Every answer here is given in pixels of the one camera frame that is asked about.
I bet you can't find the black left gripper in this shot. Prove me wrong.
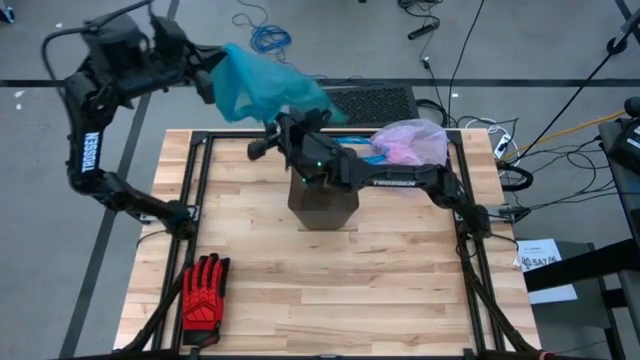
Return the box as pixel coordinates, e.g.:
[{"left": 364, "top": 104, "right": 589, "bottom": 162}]
[{"left": 149, "top": 42, "right": 229, "bottom": 106}]

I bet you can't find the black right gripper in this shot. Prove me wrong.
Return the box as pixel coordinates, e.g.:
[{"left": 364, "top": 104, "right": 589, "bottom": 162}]
[{"left": 247, "top": 108, "right": 351, "bottom": 189}]

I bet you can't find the teal plastic trash bag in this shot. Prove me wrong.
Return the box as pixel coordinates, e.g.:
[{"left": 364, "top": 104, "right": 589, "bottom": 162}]
[{"left": 209, "top": 42, "right": 347, "bottom": 126}]

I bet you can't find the dark brown trash bin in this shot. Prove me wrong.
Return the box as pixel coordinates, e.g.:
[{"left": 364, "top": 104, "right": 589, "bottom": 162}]
[{"left": 287, "top": 167, "right": 360, "bottom": 232}]

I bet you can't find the pink translucent plastic bag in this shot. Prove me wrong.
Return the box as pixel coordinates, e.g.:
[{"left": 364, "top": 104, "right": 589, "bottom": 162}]
[{"left": 332, "top": 118, "right": 450, "bottom": 168}]

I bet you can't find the black perforated metal panel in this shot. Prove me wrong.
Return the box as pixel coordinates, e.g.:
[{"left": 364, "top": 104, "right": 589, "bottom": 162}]
[{"left": 319, "top": 84, "right": 421, "bottom": 129}]

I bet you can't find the black power adapter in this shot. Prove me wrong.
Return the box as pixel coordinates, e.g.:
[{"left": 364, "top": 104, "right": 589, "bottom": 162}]
[{"left": 407, "top": 20, "right": 441, "bottom": 41}]

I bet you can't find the red black work glove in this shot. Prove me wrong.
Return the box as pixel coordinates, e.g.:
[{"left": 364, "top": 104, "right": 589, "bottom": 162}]
[{"left": 180, "top": 253, "right": 231, "bottom": 348}]

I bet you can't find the white power strip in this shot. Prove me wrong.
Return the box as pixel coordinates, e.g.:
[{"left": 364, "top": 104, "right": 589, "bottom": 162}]
[{"left": 493, "top": 133, "right": 512, "bottom": 160}]

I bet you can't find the white printed paper sheet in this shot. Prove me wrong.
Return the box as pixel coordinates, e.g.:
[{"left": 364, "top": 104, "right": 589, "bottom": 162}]
[{"left": 514, "top": 238, "right": 579, "bottom": 305}]

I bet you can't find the black beam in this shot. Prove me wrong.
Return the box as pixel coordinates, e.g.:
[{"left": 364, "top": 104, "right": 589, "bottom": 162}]
[{"left": 522, "top": 238, "right": 640, "bottom": 294}]

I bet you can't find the black electronic device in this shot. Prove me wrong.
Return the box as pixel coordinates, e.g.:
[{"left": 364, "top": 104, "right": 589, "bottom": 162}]
[{"left": 607, "top": 96, "right": 640, "bottom": 176}]

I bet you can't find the black tripod stand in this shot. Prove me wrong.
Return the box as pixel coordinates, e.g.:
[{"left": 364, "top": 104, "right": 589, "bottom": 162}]
[{"left": 517, "top": 7, "right": 640, "bottom": 161}]

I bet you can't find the grey side table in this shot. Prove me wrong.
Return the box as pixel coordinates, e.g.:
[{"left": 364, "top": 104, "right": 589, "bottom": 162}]
[{"left": 519, "top": 119, "right": 640, "bottom": 360}]

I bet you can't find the black aluminium table frame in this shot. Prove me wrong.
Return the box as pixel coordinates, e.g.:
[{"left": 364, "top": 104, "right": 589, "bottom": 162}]
[{"left": 113, "top": 127, "right": 544, "bottom": 360}]

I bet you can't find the blue coiled cable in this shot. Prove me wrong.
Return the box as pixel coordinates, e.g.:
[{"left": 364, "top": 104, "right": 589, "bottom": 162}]
[{"left": 231, "top": 0, "right": 391, "bottom": 86}]

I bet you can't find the yellow floor cable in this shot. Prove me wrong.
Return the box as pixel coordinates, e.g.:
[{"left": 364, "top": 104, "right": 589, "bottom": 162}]
[{"left": 502, "top": 109, "right": 626, "bottom": 161}]

